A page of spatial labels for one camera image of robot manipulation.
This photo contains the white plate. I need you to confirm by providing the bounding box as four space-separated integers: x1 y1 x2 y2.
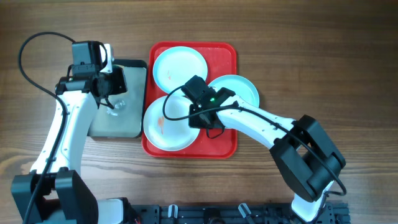
143 96 200 152

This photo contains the turquoise plate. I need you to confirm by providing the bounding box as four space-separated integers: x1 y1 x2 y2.
208 75 260 108

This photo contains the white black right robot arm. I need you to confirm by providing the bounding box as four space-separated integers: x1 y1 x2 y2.
189 93 346 223

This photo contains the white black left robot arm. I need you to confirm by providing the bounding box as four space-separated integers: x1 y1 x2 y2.
11 66 127 223

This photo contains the black water tray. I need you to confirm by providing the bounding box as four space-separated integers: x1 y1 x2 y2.
88 59 147 138

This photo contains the red plastic tray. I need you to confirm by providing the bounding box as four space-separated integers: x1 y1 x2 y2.
141 41 238 159

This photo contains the light blue far plate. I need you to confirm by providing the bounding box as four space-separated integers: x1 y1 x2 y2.
152 46 208 94

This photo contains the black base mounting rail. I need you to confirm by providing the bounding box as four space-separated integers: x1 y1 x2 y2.
124 202 351 224

